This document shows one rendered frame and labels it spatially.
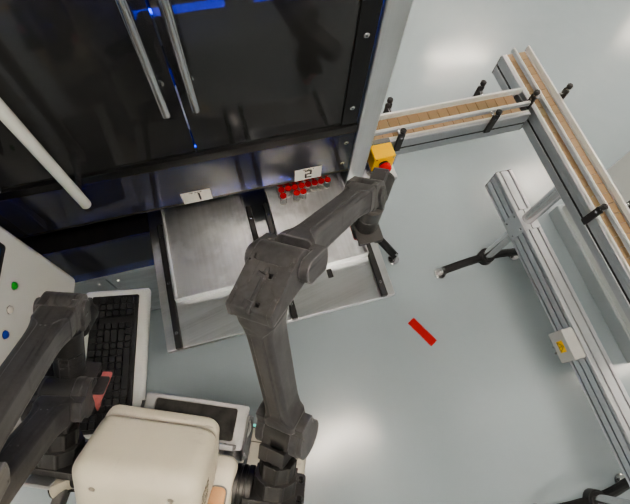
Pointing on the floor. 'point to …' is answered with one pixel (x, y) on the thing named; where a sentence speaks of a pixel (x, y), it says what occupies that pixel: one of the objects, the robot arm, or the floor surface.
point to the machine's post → (378, 81)
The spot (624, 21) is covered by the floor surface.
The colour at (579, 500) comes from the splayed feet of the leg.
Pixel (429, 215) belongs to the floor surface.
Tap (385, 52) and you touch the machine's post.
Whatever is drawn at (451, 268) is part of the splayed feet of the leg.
